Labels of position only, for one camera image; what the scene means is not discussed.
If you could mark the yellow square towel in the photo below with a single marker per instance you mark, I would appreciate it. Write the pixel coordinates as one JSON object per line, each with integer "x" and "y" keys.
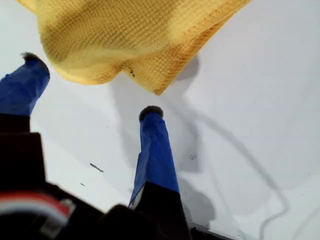
{"x": 112, "y": 37}

